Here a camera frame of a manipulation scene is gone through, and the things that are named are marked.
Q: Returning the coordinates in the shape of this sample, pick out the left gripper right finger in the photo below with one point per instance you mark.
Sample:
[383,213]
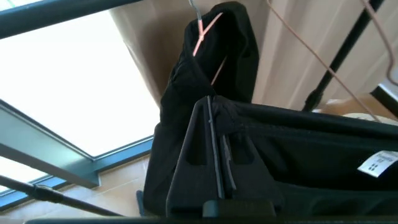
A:
[248,183]

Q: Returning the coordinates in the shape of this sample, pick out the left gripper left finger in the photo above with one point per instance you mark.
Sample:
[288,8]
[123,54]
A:
[189,183]

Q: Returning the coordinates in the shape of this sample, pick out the black shorts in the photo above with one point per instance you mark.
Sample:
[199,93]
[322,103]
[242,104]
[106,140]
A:
[186,87]

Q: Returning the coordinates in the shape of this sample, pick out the pink clothes hanger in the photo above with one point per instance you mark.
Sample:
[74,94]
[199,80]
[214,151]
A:
[202,34]
[311,49]

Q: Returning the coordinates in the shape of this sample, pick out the black clothes rack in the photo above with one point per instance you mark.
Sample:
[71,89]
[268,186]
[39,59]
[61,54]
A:
[62,12]

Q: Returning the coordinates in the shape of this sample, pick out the beige curtain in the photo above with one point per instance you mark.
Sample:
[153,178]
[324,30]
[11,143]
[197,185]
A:
[286,77]

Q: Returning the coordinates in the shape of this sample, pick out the window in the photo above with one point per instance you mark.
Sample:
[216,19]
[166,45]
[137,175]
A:
[62,93]

